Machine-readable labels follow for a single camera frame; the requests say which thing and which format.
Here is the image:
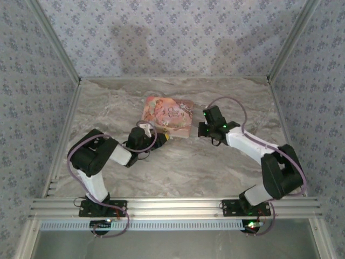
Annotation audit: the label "pink illustrated diary book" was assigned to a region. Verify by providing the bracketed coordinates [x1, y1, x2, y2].
[141, 96, 196, 139]

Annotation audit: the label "left black controller board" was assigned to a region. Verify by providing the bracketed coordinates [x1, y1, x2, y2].
[89, 219, 113, 235]

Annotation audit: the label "black controller board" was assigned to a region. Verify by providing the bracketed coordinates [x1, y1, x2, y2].
[241, 219, 261, 234]
[89, 219, 113, 235]

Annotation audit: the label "right black controller board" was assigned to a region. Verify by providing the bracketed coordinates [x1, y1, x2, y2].
[241, 219, 261, 234]

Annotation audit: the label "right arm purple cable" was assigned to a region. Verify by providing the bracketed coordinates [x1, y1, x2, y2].
[206, 96, 308, 197]

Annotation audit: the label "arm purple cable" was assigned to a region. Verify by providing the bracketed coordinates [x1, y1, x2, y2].
[66, 120, 158, 202]
[206, 96, 308, 197]

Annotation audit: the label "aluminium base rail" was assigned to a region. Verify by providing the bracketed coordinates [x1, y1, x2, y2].
[29, 197, 323, 219]

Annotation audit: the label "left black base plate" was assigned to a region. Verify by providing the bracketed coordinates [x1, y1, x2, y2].
[78, 199, 128, 217]

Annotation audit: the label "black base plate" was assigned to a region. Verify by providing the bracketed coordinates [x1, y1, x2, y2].
[78, 199, 128, 217]
[222, 199, 271, 217]

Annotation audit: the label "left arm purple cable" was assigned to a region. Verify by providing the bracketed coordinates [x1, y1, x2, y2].
[66, 120, 158, 202]

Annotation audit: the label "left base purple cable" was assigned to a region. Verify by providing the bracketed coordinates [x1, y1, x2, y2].
[91, 209, 130, 240]

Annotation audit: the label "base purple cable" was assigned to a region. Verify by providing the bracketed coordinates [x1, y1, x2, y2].
[91, 209, 130, 240]
[245, 201, 277, 237]

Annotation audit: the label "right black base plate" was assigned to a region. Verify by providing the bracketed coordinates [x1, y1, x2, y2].
[222, 199, 271, 217]

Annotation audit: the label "white slotted cable duct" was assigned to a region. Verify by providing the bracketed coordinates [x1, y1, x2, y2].
[39, 219, 246, 232]

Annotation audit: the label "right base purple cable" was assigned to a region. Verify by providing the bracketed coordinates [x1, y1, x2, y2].
[245, 201, 277, 237]

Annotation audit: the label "aluminium frame post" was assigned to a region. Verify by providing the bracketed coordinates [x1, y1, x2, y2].
[26, 0, 82, 83]
[266, 0, 322, 81]

